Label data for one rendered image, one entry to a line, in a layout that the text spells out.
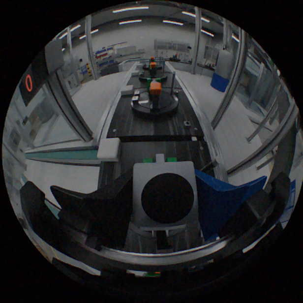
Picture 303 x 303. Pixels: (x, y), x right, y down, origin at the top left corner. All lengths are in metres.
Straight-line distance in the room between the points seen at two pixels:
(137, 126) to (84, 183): 0.21
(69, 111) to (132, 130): 0.16
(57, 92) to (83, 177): 0.23
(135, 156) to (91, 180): 0.15
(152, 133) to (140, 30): 10.72
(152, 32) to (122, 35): 2.61
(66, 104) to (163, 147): 0.23
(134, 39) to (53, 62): 10.46
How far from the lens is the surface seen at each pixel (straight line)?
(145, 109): 0.26
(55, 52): 0.18
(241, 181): 0.45
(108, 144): 0.21
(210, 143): 0.27
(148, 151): 0.20
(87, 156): 0.28
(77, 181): 0.32
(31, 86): 0.20
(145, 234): 0.17
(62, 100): 0.22
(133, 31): 10.77
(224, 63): 0.94
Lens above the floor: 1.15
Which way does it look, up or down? 62 degrees down
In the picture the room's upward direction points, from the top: 1 degrees counter-clockwise
